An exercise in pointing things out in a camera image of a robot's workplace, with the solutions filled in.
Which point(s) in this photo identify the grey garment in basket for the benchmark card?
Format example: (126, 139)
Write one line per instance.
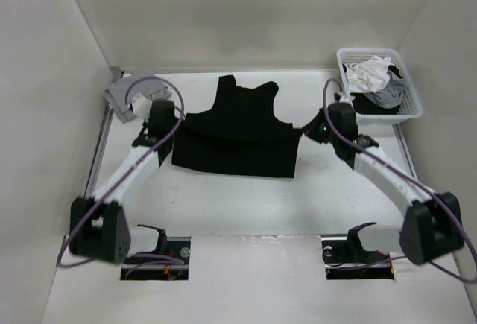
(392, 95)

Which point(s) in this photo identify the folded grey tank top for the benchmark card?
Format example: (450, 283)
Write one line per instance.
(119, 94)

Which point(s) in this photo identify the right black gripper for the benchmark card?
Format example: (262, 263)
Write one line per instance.
(311, 129)

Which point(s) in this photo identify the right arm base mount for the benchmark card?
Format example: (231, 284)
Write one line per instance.
(346, 261)

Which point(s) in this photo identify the right metal table rail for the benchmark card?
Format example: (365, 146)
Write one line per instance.
(404, 150)

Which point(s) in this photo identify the white garment in basket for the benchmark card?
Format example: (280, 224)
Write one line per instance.
(370, 76)

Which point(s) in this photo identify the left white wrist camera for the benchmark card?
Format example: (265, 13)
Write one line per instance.
(141, 106)

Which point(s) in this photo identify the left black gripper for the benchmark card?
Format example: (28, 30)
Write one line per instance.
(177, 122)

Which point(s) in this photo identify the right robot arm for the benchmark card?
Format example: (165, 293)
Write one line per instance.
(430, 220)

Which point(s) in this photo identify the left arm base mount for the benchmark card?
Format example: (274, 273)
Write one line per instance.
(172, 264)

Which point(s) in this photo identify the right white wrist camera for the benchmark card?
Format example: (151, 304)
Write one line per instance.
(342, 98)

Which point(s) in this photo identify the left metal table rail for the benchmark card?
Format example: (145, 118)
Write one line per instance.
(93, 137)

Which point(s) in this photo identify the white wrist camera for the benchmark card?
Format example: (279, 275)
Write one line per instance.
(141, 106)
(342, 98)

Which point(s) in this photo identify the black garment in basket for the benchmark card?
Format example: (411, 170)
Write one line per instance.
(363, 104)

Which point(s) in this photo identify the black tank top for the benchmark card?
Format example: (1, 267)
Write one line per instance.
(240, 135)

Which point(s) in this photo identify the metal table rail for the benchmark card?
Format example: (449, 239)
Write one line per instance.
(93, 137)
(404, 150)

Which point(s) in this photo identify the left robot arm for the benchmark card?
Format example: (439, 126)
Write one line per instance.
(98, 224)

